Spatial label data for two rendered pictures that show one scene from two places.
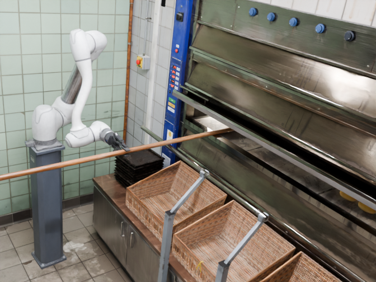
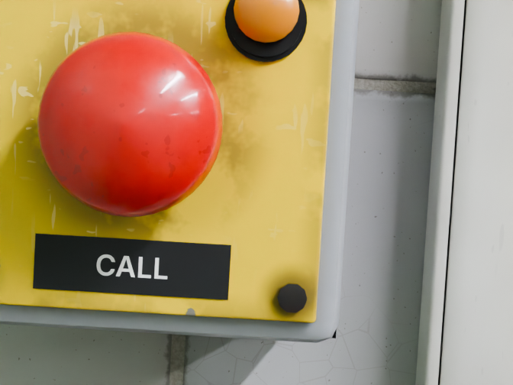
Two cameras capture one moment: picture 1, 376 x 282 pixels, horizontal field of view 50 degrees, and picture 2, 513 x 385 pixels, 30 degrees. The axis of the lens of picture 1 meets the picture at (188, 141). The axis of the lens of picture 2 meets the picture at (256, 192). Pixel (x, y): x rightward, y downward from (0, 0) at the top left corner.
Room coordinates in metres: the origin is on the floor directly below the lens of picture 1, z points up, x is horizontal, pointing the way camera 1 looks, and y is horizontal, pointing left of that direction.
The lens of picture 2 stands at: (3.11, 0.63, 1.46)
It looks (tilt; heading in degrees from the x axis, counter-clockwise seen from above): 3 degrees down; 309
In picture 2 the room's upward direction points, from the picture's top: 3 degrees clockwise
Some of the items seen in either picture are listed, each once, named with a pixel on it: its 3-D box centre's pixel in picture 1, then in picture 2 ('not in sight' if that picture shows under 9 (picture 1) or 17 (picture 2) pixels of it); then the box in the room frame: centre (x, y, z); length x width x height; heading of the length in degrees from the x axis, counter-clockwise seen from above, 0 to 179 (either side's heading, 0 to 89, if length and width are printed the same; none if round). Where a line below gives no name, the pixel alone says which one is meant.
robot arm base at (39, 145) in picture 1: (42, 140); not in sight; (2.50, 1.00, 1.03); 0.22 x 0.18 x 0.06; 133
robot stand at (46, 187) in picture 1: (47, 204); not in sight; (2.51, 0.98, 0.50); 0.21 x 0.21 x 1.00; 43
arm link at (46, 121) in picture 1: (45, 121); not in sight; (2.52, 0.98, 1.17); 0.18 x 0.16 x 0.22; 164
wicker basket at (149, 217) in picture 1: (174, 200); not in sight; (2.45, 0.04, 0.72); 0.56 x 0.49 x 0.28; 40
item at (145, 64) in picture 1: (142, 61); (156, 127); (3.30, 0.45, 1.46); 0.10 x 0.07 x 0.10; 39
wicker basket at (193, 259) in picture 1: (230, 250); not in sight; (1.97, -0.34, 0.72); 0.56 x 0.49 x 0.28; 38
